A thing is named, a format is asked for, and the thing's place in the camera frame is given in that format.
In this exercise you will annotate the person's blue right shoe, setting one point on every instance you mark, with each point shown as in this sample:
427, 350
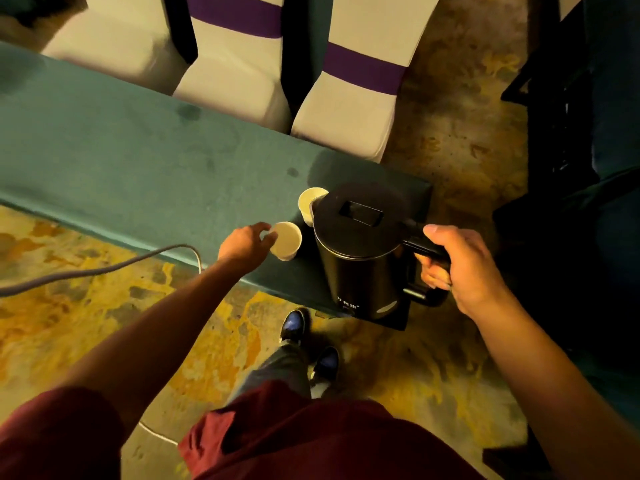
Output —
325, 367

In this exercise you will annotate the white paper cup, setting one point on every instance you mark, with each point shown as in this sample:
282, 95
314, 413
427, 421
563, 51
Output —
286, 240
310, 202

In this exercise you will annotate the person's blue left shoe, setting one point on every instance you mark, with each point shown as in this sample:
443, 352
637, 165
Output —
293, 325

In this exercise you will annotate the person's blue shoe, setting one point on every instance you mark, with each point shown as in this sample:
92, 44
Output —
325, 367
293, 325

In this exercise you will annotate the white covered chair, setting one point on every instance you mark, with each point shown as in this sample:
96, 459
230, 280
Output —
115, 39

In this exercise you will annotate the person's right thumb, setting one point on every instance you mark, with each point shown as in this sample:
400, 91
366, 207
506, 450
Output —
436, 233

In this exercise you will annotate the person's left thumb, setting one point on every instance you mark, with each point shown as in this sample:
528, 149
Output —
266, 240

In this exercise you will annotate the white chair with purple band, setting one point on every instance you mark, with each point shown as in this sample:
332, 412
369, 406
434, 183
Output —
360, 79
235, 59

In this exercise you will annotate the dark green draped table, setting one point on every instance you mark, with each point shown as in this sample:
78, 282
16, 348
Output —
595, 194

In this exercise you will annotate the person's maroon shirt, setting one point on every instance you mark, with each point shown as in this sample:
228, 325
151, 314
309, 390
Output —
280, 434

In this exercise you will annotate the green tablecloth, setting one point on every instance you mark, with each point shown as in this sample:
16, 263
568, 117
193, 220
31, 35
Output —
165, 164

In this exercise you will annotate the person's left hand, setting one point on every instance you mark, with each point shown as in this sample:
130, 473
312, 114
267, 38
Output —
243, 247

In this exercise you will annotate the black electric kettle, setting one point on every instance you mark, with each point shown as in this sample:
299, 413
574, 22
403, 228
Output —
365, 249

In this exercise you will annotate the person's right forearm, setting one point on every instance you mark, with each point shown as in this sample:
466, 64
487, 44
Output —
550, 379

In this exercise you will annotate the person's grey trousers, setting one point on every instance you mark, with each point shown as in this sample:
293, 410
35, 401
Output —
280, 367

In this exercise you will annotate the person's right hand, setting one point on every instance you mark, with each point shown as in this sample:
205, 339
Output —
465, 274

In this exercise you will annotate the person's left forearm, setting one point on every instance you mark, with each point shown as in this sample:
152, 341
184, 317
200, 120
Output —
145, 344

